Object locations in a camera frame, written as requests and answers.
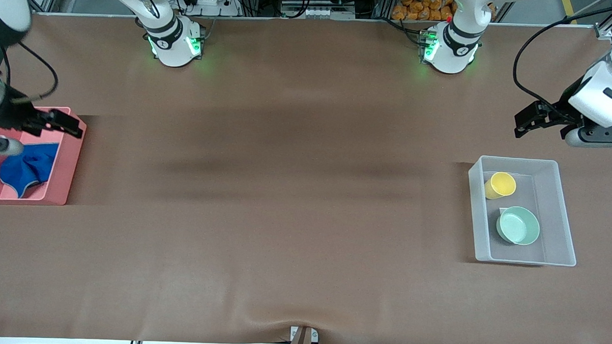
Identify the mint green bowl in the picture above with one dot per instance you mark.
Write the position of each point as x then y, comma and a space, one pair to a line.
518, 226

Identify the clear plastic bin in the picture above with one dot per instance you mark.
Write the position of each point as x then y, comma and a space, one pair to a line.
559, 201

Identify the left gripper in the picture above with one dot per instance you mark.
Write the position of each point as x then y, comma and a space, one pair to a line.
564, 111

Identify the white electronics unit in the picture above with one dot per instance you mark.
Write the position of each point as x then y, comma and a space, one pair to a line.
316, 12

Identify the yellow plastic cup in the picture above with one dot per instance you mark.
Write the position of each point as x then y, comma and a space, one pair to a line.
501, 185

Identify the orange packages pile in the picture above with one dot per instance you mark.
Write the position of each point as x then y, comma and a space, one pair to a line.
418, 13

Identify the blue microfibre cloth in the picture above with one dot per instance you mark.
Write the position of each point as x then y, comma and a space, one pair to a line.
26, 167

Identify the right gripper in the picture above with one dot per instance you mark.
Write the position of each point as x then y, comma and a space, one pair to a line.
13, 117

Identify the pink plastic box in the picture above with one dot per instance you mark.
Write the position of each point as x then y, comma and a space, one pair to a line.
66, 174

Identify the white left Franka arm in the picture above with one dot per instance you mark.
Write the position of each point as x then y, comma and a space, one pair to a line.
455, 50

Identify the brown table cover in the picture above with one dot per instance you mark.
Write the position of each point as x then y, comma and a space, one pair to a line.
285, 191

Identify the white power strip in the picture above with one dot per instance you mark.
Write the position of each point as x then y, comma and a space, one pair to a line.
210, 5

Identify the metal table clamp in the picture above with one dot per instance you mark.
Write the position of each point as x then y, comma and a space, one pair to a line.
302, 342

